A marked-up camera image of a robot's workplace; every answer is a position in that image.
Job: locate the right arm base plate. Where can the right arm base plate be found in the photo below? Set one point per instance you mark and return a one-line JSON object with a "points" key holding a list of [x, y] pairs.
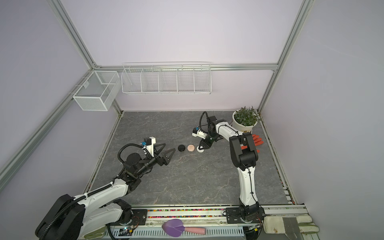
{"points": [[238, 216]]}

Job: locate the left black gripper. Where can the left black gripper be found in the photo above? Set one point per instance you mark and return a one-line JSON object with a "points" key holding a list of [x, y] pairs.
{"points": [[164, 160]]}

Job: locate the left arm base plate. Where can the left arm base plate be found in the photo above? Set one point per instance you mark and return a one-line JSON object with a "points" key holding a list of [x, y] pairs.
{"points": [[136, 217]]}

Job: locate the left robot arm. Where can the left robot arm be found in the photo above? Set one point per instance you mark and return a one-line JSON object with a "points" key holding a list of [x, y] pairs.
{"points": [[71, 218]]}

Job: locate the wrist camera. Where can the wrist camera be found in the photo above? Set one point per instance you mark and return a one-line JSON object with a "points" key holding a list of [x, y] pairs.
{"points": [[148, 146], [197, 132]]}

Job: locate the purple scoop pink handle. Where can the purple scoop pink handle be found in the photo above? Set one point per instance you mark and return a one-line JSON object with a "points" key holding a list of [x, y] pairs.
{"points": [[175, 228]]}

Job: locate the black earbud charging case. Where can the black earbud charging case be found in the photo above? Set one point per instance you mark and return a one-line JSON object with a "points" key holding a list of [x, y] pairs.
{"points": [[181, 148]]}

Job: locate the white plant pot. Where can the white plant pot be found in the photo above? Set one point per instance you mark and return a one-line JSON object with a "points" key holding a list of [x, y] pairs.
{"points": [[242, 128]]}

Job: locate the white mesh box basket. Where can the white mesh box basket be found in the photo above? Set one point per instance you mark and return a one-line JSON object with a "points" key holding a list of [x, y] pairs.
{"points": [[98, 91]]}

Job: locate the red rubber glove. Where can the red rubber glove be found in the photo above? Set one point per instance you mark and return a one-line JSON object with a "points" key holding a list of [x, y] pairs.
{"points": [[257, 140]]}

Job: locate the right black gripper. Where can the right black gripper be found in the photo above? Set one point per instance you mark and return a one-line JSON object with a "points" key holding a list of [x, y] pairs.
{"points": [[204, 143]]}

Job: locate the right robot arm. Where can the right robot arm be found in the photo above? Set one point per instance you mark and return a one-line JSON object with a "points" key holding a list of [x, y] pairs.
{"points": [[244, 156]]}

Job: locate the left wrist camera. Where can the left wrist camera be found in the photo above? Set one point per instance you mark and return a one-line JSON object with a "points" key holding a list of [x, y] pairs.
{"points": [[148, 146]]}

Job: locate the white wire shelf basket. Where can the white wire shelf basket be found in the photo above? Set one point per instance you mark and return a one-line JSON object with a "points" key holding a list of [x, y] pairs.
{"points": [[166, 78]]}

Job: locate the pink earbud charging case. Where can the pink earbud charging case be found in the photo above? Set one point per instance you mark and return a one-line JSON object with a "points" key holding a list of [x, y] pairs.
{"points": [[191, 148]]}

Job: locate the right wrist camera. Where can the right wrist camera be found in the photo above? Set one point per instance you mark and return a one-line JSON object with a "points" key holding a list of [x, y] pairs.
{"points": [[197, 132]]}

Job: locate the green potted plant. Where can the green potted plant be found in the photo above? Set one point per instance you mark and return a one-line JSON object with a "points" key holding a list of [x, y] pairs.
{"points": [[246, 116]]}

